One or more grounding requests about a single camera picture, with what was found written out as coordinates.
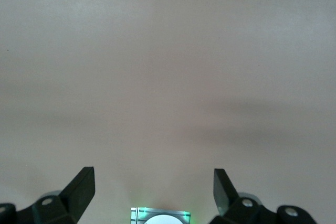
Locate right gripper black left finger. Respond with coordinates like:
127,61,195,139
0,166,96,224

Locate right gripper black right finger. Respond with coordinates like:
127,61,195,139
211,168,316,224

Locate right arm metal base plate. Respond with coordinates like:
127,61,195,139
130,207,191,224

